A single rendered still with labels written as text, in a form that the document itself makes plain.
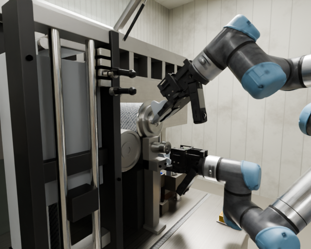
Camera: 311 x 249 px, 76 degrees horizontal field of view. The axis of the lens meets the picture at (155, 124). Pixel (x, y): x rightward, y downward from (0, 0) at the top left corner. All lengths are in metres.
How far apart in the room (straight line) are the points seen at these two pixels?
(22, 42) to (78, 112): 0.13
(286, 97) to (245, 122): 0.59
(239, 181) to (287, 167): 2.53
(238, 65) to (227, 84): 2.72
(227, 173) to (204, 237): 0.23
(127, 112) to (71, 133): 0.34
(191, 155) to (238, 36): 0.37
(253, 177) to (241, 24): 0.37
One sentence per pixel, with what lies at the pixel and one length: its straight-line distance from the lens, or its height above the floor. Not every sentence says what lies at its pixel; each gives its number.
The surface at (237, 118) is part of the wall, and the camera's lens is 3.14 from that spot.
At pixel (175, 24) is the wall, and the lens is 3.86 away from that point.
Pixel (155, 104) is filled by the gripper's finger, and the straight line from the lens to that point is 0.60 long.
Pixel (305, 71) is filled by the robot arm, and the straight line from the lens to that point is 0.55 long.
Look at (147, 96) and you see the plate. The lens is 1.18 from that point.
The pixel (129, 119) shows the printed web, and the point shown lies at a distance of 0.65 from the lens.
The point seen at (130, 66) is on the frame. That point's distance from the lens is 1.09.
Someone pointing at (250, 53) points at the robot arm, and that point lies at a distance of 0.48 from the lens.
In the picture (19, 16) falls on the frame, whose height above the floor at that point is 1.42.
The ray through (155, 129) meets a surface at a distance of 0.66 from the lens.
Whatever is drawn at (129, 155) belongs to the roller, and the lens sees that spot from 0.60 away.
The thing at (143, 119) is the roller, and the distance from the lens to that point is 0.62.
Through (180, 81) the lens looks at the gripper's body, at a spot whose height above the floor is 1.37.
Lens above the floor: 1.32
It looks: 7 degrees down
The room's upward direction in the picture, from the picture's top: straight up
